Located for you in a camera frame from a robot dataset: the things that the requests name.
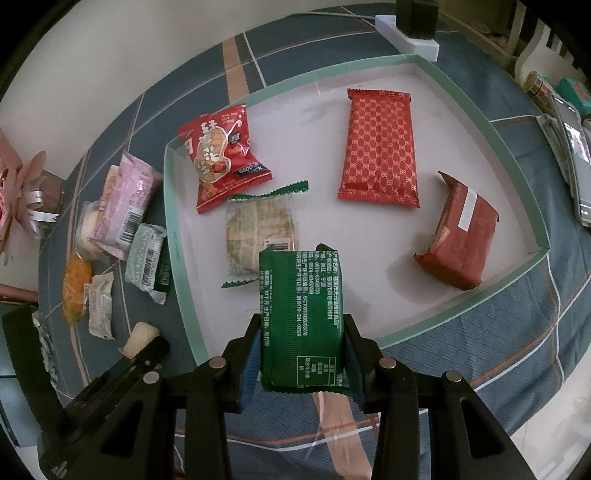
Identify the green edged round cake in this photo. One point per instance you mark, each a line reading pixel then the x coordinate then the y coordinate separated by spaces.
pixel 253 223

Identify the teal toy box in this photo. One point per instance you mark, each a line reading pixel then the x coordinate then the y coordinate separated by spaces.
pixel 575 92

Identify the pink snack packet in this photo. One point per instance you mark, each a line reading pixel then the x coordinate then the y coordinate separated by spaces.
pixel 133 189

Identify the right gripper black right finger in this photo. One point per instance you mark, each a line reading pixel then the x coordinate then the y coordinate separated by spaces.
pixel 366 367

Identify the black smartphone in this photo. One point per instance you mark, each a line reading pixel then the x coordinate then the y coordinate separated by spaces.
pixel 571 132

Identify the blue plaid tablecloth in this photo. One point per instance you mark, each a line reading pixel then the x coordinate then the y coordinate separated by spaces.
pixel 459 392

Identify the orange soft bread packet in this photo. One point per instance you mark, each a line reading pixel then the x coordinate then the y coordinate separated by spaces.
pixel 78 274

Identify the white power strip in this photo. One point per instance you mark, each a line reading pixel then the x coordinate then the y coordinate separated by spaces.
pixel 426 48

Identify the black power adapter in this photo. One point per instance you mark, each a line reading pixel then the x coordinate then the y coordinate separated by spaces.
pixel 417 18

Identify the beige toast bread packet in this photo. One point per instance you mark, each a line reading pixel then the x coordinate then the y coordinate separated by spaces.
pixel 109 183

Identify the white lattice shelf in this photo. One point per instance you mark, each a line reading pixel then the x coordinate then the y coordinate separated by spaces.
pixel 551 38

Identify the crumpled patterned paper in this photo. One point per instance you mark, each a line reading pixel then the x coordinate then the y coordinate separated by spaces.
pixel 46 348

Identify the dark red wafer packet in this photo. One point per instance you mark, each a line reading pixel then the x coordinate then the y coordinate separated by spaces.
pixel 460 248

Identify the small cream cake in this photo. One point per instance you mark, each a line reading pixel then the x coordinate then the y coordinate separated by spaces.
pixel 141 335

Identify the clear wrapped white bun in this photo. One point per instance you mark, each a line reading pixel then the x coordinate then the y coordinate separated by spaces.
pixel 85 247

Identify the red peanut snack bag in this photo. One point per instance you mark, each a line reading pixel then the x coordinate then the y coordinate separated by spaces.
pixel 218 146

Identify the teal rimmed white tray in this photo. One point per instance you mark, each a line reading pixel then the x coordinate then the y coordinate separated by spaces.
pixel 299 128

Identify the red patterned packet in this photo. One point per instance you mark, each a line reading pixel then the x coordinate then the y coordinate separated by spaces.
pixel 380 162

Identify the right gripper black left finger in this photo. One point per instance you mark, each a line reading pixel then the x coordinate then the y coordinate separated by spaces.
pixel 236 371

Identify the pink paper flower bouquet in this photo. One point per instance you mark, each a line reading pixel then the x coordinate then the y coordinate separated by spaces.
pixel 31 199

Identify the white grey snack packet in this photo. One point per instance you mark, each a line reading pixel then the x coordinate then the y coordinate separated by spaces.
pixel 100 306

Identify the dark green snack packet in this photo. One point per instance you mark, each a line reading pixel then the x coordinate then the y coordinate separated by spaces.
pixel 300 297

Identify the pale green snack packet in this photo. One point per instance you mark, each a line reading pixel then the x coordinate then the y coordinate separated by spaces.
pixel 148 264

